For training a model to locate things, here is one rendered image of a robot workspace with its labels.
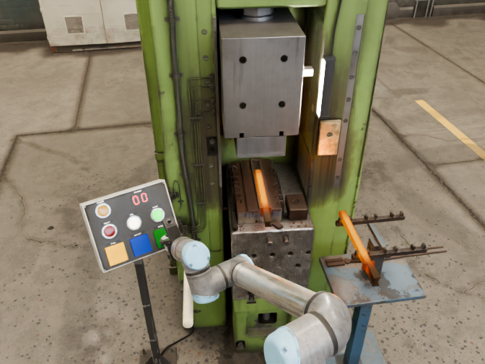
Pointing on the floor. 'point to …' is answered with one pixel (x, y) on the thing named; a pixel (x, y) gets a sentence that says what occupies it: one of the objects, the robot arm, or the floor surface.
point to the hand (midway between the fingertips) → (165, 235)
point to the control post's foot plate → (169, 356)
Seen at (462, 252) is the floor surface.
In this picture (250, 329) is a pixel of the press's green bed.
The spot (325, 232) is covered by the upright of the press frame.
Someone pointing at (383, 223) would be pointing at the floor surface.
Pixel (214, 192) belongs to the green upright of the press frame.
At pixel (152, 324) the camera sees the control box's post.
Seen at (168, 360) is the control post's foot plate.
